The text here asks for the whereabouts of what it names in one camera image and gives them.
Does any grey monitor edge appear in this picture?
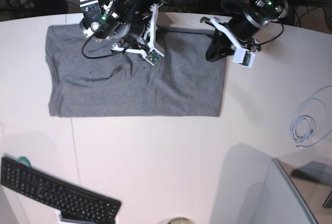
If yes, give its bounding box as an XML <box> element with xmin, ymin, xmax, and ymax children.
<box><xmin>265</xmin><ymin>159</ymin><xmax>317</xmax><ymax>223</ymax></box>

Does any grey t-shirt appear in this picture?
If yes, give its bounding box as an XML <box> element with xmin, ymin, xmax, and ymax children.
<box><xmin>45</xmin><ymin>25</ymin><xmax>227</xmax><ymax>117</ymax></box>

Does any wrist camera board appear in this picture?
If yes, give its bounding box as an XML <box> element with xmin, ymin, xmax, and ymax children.
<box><xmin>232</xmin><ymin>48</ymin><xmax>256</xmax><ymax>68</ymax></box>
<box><xmin>144</xmin><ymin>50</ymin><xmax>164</xmax><ymax>66</ymax></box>

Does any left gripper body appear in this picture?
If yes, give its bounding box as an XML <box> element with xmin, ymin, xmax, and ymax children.
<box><xmin>199</xmin><ymin>11</ymin><xmax>262</xmax><ymax>53</ymax></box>

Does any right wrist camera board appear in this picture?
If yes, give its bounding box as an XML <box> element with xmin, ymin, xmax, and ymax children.
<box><xmin>144</xmin><ymin>50</ymin><xmax>164</xmax><ymax>66</ymax></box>

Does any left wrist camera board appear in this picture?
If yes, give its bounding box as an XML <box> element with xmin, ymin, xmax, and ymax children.
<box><xmin>232</xmin><ymin>48</ymin><xmax>256</xmax><ymax>68</ymax></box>

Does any green tape roll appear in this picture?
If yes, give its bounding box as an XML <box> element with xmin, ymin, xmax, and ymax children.
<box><xmin>16</xmin><ymin>157</ymin><xmax>31</xmax><ymax>168</ymax></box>

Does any round tan lid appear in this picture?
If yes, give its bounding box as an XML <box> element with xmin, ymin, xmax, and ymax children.
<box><xmin>167</xmin><ymin>217</ymin><xmax>194</xmax><ymax>224</ymax></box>

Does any black keyboard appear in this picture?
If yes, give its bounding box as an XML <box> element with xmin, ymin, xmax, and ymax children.
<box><xmin>1</xmin><ymin>157</ymin><xmax>121</xmax><ymax>223</ymax></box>

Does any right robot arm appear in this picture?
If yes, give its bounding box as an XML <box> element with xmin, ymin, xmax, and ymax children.
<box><xmin>79</xmin><ymin>0</ymin><xmax>165</xmax><ymax>64</ymax></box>

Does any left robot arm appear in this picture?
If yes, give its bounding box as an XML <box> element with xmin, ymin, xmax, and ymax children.
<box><xmin>200</xmin><ymin>0</ymin><xmax>287</xmax><ymax>67</ymax></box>

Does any coiled white cable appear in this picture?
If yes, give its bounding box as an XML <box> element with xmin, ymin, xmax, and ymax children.
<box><xmin>289</xmin><ymin>85</ymin><xmax>332</xmax><ymax>149</ymax></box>

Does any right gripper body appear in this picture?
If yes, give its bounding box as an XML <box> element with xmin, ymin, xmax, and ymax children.
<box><xmin>110</xmin><ymin>1</ymin><xmax>165</xmax><ymax>55</ymax></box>

